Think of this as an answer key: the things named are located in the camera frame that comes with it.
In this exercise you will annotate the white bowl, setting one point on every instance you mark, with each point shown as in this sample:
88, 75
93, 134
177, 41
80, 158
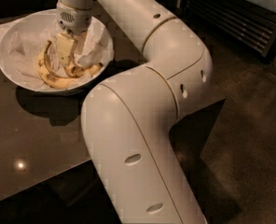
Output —
23, 42

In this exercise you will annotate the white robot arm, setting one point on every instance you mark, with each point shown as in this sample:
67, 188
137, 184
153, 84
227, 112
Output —
126, 118

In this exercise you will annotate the yellow banana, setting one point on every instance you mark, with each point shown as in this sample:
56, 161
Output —
44, 70
73, 70

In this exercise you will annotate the grey square table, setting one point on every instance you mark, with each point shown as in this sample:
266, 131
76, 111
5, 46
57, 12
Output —
43, 140

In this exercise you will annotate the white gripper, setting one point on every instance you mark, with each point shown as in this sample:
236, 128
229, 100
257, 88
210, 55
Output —
75, 20

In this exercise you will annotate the black slatted appliance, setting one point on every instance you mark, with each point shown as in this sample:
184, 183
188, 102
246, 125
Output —
253, 22

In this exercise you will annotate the white paper bowl liner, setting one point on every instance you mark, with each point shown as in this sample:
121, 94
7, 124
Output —
31, 54

